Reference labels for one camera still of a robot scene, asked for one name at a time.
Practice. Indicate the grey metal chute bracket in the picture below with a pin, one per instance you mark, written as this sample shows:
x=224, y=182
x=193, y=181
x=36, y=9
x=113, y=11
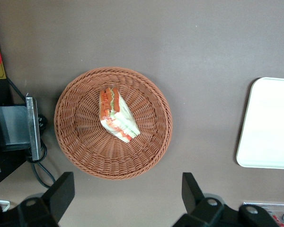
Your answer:
x=33, y=127

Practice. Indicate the black appliance with yellow panel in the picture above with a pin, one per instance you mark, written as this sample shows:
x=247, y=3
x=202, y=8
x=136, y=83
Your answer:
x=0, y=94

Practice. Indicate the triangle sandwich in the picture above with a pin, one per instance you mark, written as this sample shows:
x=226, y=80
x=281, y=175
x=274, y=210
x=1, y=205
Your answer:
x=116, y=118

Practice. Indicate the round brown wicker basket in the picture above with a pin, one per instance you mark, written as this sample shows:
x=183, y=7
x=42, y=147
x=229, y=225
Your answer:
x=85, y=142

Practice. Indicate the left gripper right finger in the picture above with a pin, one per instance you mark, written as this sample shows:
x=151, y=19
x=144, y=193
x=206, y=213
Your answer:
x=191, y=194

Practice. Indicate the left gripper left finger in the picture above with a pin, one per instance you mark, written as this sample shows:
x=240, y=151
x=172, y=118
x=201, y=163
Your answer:
x=61, y=189

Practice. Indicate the beige plastic tray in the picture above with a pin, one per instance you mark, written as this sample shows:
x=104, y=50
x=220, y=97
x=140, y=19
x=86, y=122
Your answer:
x=267, y=123

